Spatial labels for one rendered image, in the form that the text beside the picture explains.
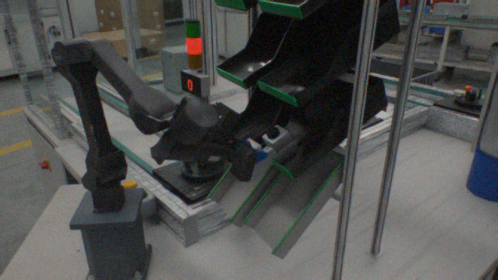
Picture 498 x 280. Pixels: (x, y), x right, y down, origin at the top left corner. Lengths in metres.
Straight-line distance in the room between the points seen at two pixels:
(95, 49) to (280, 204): 0.54
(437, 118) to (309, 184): 1.18
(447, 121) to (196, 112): 1.55
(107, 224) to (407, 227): 0.86
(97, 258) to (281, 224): 0.45
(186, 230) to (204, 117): 0.55
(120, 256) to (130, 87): 0.45
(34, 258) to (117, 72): 0.67
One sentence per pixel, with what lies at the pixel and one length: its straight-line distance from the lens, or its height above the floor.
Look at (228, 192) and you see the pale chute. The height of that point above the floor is 1.02.
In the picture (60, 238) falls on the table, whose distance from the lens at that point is 1.31.
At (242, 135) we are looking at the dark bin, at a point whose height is 1.20.
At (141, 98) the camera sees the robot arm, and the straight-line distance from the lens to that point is 0.73.
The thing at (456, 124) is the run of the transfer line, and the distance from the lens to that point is 2.02.
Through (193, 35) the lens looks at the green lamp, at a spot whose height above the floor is 1.37.
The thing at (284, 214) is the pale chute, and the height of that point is 1.05.
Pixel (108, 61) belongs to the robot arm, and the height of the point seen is 1.43.
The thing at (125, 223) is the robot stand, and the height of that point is 1.06.
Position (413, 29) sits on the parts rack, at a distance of 0.93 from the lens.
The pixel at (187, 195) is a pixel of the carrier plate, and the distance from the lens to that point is 1.18.
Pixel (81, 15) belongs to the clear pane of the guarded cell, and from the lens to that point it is 2.42.
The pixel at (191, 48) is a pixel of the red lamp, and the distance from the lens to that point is 1.36.
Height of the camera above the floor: 1.60
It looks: 26 degrees down
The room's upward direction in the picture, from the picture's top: straight up
